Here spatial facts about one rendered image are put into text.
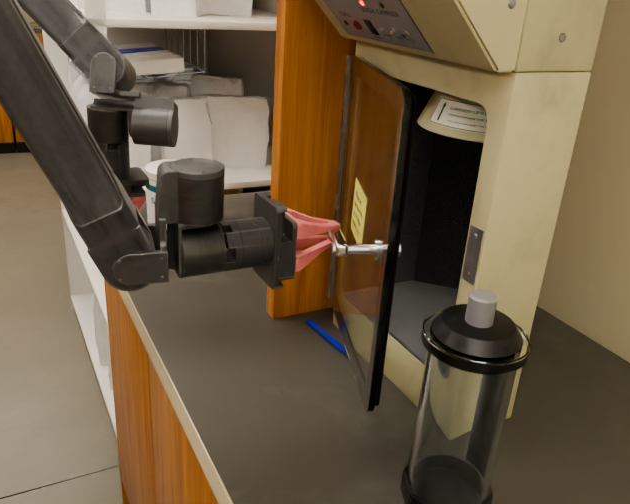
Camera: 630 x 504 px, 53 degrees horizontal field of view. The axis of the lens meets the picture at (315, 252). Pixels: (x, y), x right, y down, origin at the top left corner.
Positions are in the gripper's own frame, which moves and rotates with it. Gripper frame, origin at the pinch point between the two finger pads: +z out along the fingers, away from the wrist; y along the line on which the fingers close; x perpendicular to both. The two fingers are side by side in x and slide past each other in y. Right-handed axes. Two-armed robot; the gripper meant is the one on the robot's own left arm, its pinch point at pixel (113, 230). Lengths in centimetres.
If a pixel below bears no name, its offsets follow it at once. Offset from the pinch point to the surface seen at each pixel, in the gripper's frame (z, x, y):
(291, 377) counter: 15.3, -26.2, 19.8
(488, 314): -11, -56, 25
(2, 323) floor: 113, 175, -18
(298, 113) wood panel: -19.9, -8.9, 26.5
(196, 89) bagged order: -1, 105, 47
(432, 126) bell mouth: -23, -32, 34
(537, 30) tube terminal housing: -36, -46, 34
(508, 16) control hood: -38, -46, 30
